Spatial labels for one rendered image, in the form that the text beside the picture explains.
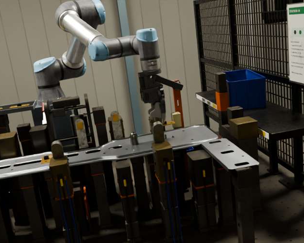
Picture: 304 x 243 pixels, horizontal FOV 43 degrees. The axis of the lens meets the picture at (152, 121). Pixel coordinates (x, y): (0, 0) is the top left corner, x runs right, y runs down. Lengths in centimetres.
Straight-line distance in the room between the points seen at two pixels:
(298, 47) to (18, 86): 318
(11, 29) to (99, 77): 99
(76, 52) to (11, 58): 226
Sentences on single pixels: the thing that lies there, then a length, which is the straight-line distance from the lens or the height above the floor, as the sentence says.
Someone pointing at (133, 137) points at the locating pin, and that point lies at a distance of 149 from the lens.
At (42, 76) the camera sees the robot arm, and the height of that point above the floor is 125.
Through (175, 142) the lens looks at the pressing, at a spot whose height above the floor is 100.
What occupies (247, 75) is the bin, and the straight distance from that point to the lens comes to 203.
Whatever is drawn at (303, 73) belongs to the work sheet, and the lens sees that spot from 159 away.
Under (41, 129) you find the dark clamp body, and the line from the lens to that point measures 165.
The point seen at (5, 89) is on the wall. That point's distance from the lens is 427.
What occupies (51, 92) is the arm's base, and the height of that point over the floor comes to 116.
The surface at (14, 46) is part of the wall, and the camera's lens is 420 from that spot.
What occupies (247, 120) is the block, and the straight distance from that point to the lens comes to 146.
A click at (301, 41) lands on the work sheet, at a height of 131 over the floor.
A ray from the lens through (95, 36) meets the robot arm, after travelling 150.
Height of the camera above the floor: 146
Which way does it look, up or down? 15 degrees down
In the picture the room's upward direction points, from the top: 7 degrees counter-clockwise
